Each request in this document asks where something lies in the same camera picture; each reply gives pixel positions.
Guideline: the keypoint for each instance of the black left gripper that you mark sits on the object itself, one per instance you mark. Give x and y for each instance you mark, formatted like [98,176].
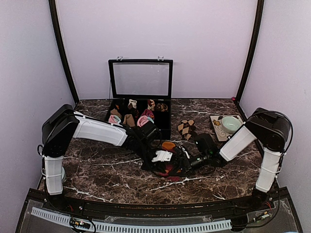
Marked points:
[156,166]

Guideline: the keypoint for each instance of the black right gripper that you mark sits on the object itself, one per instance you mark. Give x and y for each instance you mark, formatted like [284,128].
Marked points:
[186,166]

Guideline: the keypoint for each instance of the maroon purple orange striped sock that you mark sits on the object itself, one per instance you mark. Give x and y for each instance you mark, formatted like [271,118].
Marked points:
[169,167]

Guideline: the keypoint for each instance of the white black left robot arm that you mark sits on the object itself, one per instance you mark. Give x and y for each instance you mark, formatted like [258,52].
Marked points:
[66,124]

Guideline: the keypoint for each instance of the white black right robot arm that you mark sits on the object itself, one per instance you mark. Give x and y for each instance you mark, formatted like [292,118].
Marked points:
[271,129]

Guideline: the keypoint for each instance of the pink white rolled sock right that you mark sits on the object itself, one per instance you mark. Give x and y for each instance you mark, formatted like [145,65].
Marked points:
[143,120]

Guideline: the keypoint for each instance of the pink white rolled sock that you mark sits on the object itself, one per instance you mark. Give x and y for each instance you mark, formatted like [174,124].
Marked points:
[114,119]
[143,120]

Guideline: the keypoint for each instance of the brown argyle rolled sock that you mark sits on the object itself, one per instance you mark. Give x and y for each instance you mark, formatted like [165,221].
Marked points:
[187,129]

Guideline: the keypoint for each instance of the brown tan rolled sock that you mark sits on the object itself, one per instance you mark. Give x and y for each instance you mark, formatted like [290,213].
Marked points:
[129,120]

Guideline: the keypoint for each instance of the maroon teal rolled sock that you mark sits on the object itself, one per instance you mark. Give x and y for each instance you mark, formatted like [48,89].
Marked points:
[148,113]

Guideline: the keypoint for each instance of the pink white rolled sock left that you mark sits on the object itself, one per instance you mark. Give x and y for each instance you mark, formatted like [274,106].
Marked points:
[114,119]

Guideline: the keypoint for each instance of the leopard pattern rolled sock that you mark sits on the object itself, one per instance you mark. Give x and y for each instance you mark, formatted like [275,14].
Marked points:
[161,107]

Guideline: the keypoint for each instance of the cream brown rolled sock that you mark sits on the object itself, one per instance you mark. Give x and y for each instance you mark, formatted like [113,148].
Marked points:
[132,104]

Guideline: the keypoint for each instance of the pale green ceramic bowl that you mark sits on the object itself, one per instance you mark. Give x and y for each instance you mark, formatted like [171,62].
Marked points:
[230,124]

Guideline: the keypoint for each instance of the black sock organizer box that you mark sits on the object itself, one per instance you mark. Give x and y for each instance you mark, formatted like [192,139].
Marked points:
[146,81]

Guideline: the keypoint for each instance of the pale green bowl left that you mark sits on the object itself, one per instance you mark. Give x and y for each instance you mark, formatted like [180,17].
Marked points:
[63,175]

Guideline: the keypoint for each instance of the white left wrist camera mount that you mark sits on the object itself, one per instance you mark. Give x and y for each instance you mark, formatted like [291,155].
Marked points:
[162,156]

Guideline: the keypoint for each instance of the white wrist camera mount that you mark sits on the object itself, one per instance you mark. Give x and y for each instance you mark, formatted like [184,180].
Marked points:
[182,151]
[162,156]

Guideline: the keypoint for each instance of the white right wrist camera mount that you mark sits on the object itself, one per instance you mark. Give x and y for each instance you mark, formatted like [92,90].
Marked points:
[182,151]

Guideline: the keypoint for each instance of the black front table rail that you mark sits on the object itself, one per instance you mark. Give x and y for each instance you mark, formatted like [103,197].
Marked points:
[95,209]

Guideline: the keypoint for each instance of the white slotted cable duct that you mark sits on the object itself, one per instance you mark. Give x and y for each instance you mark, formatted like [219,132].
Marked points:
[103,227]

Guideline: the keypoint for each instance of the black right frame post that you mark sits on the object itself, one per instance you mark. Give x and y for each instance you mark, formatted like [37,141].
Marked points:
[251,51]

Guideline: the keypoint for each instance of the black frame post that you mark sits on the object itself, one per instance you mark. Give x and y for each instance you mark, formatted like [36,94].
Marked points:
[61,50]
[251,51]

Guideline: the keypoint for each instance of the black left frame post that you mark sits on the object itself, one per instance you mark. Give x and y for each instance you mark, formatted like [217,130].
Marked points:
[61,50]

